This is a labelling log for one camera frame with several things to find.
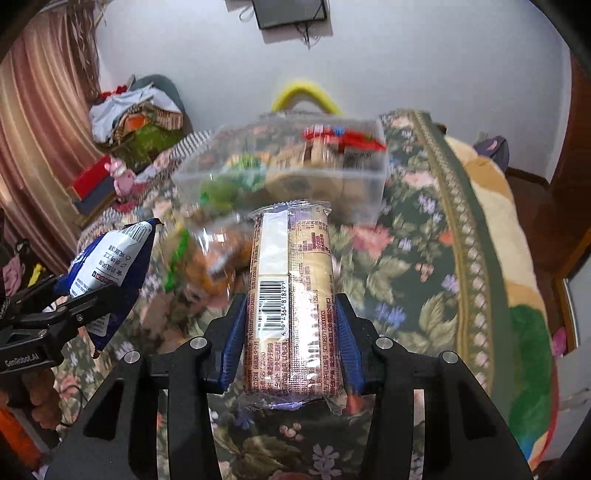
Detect clear plastic storage bin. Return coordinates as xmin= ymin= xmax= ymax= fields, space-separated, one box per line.
xmin=172 ymin=112 xmax=388 ymax=225

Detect green jelly cup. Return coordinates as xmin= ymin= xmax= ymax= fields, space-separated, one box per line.
xmin=199 ymin=177 xmax=240 ymax=212

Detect yellow foam tube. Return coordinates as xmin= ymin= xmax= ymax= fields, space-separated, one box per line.
xmin=270 ymin=80 xmax=342 ymax=115

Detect red box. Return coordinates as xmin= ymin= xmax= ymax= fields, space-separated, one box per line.
xmin=69 ymin=154 xmax=111 ymax=201

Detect red snack bag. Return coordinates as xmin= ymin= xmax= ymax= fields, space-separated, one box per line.
xmin=303 ymin=125 xmax=386 ymax=153

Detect brown wooden door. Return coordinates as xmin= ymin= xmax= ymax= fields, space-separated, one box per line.
xmin=508 ymin=56 xmax=590 ymax=352

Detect patchwork checkered quilt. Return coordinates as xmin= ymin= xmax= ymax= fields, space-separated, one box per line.
xmin=77 ymin=130 xmax=213 ymax=251

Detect striped pink curtain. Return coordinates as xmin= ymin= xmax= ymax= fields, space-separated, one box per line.
xmin=1 ymin=7 xmax=101 ymax=273

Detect grey backpack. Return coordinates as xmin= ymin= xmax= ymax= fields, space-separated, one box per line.
xmin=474 ymin=136 xmax=510 ymax=172

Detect small dark wall monitor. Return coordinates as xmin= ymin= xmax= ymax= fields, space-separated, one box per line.
xmin=252 ymin=0 xmax=328 ymax=30

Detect floral green bedspread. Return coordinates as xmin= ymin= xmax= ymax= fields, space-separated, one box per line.
xmin=55 ymin=110 xmax=513 ymax=479

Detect pile of clothes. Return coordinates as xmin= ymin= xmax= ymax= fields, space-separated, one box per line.
xmin=89 ymin=74 xmax=190 ymax=173

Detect pink plush toy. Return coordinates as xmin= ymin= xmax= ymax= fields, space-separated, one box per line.
xmin=104 ymin=157 xmax=136 ymax=198

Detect biscuit pack with barcode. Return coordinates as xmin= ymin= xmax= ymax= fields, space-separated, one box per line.
xmin=243 ymin=200 xmax=342 ymax=410

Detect clear bag green zip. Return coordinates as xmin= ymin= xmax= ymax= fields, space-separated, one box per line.
xmin=160 ymin=213 xmax=252 ymax=300

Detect blue white snack bag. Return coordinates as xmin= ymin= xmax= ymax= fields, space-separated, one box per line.
xmin=54 ymin=218 xmax=161 ymax=352

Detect bread snack pack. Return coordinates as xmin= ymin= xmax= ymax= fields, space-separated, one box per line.
xmin=264 ymin=139 xmax=344 ymax=201

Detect green peas snack bag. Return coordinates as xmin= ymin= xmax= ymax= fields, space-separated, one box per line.
xmin=224 ymin=152 xmax=270 ymax=192

